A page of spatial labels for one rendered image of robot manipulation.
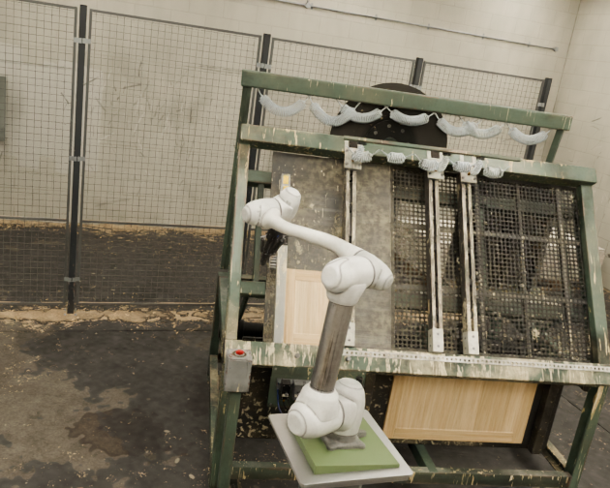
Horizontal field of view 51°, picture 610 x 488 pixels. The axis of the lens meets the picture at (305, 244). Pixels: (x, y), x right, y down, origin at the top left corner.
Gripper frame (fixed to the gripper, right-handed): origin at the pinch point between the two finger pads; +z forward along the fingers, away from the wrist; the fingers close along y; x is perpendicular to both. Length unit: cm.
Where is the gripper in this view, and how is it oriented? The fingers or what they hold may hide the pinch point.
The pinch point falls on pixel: (264, 258)
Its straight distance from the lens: 312.8
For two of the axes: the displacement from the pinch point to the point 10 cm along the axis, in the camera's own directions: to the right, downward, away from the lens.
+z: -3.4, 7.4, 5.8
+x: 2.8, 6.7, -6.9
